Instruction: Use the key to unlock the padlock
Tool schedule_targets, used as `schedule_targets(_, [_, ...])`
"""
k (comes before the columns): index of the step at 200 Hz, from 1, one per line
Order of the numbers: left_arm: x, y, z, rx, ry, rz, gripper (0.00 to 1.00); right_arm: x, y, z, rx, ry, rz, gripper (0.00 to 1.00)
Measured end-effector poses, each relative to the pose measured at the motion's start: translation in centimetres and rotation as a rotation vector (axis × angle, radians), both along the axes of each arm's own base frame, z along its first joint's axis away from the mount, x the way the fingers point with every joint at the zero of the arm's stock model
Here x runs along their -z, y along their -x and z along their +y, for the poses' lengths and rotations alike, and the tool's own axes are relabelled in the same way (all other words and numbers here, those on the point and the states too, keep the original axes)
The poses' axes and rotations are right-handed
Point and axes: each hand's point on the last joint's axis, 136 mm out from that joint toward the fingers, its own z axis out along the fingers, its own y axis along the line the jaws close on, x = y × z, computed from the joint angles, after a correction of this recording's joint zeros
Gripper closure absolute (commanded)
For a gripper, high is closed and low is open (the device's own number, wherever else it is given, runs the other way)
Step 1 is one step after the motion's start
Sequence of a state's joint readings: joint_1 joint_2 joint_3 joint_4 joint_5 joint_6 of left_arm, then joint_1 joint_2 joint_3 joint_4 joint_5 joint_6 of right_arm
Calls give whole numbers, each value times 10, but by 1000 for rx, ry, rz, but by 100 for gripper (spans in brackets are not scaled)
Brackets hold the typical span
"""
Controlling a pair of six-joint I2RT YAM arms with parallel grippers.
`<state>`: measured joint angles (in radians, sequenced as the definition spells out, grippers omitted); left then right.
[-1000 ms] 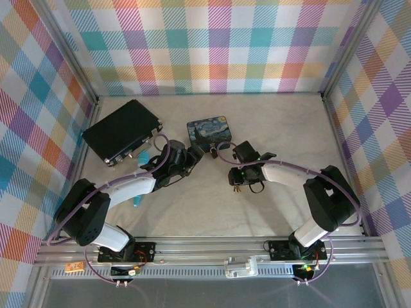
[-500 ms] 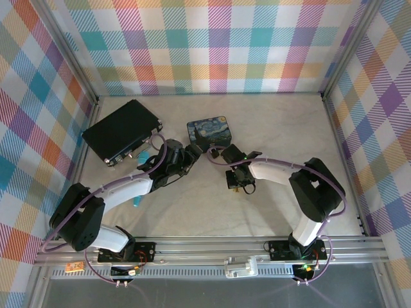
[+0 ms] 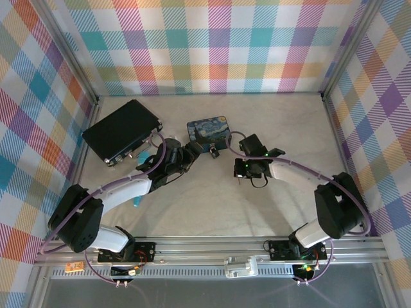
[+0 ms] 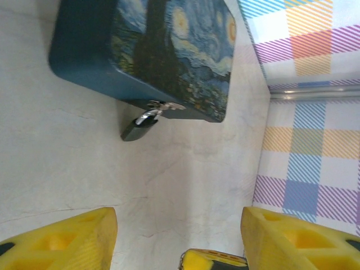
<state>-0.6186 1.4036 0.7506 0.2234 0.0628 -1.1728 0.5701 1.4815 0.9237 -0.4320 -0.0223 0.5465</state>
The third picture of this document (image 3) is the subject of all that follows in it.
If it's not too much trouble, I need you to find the aluminium frame post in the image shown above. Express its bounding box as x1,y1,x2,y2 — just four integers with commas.
40,0,101,106
320,0,377,101

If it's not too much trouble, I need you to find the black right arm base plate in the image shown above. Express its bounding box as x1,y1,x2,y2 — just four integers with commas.
267,239,329,261

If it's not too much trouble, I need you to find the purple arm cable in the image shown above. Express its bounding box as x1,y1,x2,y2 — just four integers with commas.
40,132,168,285
224,130,373,285

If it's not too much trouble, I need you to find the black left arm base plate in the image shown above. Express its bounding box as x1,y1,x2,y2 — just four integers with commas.
97,241,157,264

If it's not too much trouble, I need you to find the black ribbed case, chrome handle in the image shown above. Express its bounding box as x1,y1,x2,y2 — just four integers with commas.
81,99,164,167

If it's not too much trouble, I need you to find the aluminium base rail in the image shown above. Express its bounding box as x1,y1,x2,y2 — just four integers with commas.
34,236,387,268

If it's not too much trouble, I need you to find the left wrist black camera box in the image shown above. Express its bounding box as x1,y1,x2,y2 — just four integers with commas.
162,137,181,151

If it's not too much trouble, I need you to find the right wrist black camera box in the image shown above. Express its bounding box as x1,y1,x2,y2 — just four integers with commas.
238,132,268,157

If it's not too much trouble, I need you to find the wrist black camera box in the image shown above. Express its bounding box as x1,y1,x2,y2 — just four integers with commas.
162,137,181,151
238,132,268,157

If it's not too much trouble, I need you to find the starry night tin box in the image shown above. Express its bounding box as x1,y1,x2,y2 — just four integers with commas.
186,115,232,152

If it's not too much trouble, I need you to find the grey metal bracket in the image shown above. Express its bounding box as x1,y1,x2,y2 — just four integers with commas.
223,254,258,279

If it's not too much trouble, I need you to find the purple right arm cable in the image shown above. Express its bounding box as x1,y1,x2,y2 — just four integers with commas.
224,130,373,285

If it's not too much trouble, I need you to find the perforated metal strip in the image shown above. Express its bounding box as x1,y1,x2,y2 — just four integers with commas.
47,265,324,280

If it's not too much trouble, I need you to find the black looped cable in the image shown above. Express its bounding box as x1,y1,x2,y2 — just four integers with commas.
249,173,269,189

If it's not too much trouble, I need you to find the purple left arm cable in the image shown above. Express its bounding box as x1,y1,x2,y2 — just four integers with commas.
40,132,168,285

